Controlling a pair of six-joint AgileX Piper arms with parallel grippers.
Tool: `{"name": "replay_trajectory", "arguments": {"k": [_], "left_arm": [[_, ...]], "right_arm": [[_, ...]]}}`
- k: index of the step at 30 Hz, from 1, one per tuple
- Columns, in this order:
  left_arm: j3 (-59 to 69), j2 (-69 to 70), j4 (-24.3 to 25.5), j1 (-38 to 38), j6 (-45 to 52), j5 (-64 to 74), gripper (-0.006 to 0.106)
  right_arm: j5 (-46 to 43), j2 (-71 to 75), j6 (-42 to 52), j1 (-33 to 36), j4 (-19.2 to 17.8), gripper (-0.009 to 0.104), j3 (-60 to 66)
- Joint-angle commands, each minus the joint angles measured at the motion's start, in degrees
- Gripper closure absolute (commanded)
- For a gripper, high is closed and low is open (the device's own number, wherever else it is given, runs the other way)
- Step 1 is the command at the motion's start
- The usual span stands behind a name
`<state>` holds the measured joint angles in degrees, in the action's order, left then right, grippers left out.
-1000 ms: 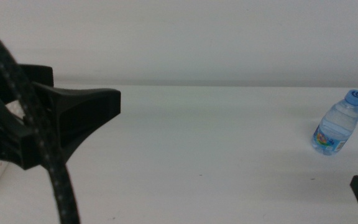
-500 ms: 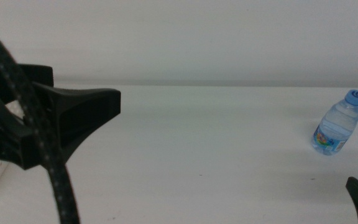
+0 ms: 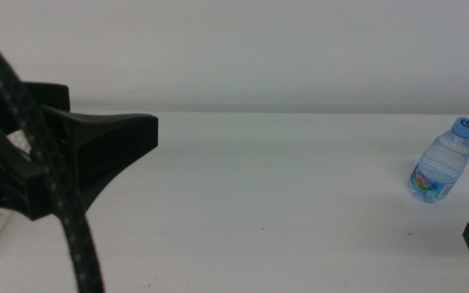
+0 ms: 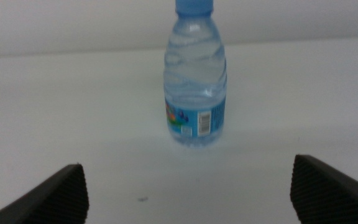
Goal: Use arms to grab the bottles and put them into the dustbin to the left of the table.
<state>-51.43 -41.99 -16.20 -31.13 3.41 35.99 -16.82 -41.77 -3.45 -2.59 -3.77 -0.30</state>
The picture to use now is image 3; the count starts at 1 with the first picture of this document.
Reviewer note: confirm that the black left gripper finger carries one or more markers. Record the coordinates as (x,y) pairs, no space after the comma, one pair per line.
(47,95)
(112,138)

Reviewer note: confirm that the clear water bottle blue cap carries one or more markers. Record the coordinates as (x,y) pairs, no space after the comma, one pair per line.
(442,167)

